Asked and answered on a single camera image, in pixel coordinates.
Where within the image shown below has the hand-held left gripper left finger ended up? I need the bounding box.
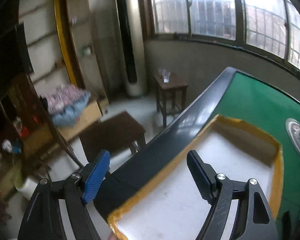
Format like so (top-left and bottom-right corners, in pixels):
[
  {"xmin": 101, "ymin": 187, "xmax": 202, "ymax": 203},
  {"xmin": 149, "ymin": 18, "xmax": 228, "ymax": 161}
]
[{"xmin": 17, "ymin": 149, "xmax": 110, "ymax": 240}]

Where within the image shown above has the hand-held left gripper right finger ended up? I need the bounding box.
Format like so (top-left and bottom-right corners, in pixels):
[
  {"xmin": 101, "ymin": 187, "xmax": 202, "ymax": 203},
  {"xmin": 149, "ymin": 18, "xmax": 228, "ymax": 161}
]
[{"xmin": 186, "ymin": 150, "xmax": 280, "ymax": 240}]

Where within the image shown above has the white foam box yellow tape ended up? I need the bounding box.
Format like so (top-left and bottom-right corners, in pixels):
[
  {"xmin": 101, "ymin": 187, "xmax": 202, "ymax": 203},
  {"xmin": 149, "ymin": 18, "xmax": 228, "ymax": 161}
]
[{"xmin": 107, "ymin": 114, "xmax": 284, "ymax": 240}]

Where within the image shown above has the low dark wooden table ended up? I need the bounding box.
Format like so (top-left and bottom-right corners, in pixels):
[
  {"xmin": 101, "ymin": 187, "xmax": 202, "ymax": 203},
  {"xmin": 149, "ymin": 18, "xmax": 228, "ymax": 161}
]
[{"xmin": 79, "ymin": 111, "xmax": 147, "ymax": 163}]

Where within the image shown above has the light blue quilt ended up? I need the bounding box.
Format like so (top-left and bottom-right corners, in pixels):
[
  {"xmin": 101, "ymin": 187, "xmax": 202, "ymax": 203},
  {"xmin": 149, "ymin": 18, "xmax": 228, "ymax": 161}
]
[{"xmin": 51, "ymin": 97, "xmax": 91, "ymax": 127}]

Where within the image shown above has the white bucket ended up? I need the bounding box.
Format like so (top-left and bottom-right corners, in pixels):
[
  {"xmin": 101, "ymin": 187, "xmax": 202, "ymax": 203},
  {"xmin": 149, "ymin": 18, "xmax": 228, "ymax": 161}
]
[{"xmin": 15, "ymin": 176, "xmax": 39, "ymax": 200}]

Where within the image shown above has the pink floral quilt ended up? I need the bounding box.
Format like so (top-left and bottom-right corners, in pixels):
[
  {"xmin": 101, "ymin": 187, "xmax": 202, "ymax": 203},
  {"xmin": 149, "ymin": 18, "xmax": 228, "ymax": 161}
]
[{"xmin": 40, "ymin": 84, "xmax": 90, "ymax": 113}]

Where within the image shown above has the green felt mahjong table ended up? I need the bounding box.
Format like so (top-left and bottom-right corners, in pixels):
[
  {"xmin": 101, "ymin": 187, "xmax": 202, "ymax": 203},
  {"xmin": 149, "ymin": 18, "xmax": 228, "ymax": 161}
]
[{"xmin": 94, "ymin": 66, "xmax": 300, "ymax": 240}]

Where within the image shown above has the small dark wooden stool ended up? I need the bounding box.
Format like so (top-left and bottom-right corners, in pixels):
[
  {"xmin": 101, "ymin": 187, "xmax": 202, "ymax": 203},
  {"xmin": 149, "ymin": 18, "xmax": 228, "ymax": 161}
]
[{"xmin": 154, "ymin": 71, "xmax": 189, "ymax": 128}]

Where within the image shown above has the brown wooden cabinet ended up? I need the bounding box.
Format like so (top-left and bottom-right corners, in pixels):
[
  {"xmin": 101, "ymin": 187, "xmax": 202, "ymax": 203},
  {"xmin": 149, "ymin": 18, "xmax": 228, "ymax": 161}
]
[{"xmin": 0, "ymin": 74, "xmax": 54, "ymax": 180}]

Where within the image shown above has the round silver table centre panel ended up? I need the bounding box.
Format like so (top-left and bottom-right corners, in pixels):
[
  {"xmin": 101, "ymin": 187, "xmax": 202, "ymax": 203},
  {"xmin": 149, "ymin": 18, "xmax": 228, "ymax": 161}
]
[{"xmin": 285, "ymin": 118, "xmax": 300, "ymax": 159}]

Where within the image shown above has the beige tower air conditioner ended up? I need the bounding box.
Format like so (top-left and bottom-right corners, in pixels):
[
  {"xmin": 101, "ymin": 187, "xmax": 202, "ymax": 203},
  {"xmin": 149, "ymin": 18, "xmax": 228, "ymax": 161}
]
[{"xmin": 115, "ymin": 0, "xmax": 148, "ymax": 98}]

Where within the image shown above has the dark flat television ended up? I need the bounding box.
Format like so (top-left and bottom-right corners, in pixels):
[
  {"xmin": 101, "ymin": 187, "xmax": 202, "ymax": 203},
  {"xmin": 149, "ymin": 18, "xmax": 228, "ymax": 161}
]
[{"xmin": 0, "ymin": 22, "xmax": 34, "ymax": 98}]

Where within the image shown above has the large barred window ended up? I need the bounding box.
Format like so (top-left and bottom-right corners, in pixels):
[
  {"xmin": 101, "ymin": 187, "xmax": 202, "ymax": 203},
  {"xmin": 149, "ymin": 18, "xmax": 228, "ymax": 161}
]
[{"xmin": 147, "ymin": 0, "xmax": 300, "ymax": 77}]

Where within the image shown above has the wooden door frame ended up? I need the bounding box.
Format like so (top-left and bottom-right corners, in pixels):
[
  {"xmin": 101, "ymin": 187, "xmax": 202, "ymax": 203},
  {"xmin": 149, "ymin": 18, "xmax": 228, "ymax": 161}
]
[{"xmin": 54, "ymin": 0, "xmax": 78, "ymax": 85}]

